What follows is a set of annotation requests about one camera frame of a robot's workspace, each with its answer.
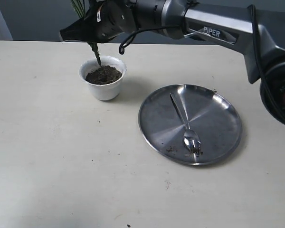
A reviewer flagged round stainless steel plate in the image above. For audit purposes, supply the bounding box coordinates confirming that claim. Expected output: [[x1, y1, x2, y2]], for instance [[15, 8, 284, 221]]
[[138, 84, 243, 166]]

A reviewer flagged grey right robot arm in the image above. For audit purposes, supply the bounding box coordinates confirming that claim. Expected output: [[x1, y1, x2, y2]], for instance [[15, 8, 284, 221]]
[[59, 0, 285, 125]]

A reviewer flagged white scalloped flower pot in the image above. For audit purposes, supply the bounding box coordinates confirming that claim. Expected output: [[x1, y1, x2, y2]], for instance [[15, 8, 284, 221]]
[[78, 56, 127, 101]]

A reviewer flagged stainless steel spoon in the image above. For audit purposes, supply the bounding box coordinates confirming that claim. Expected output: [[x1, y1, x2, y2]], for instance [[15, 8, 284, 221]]
[[169, 93, 202, 158]]

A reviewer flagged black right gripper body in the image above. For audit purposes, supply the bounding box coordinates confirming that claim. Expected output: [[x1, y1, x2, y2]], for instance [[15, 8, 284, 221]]
[[95, 0, 139, 43]]

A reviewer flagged dark soil in pot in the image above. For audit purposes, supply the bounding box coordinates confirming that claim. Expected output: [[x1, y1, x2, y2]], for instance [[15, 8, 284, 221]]
[[85, 66, 122, 85]]

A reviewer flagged red artificial flower green stem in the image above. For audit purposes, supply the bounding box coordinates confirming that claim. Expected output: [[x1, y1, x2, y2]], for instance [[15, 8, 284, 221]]
[[71, 0, 102, 67]]

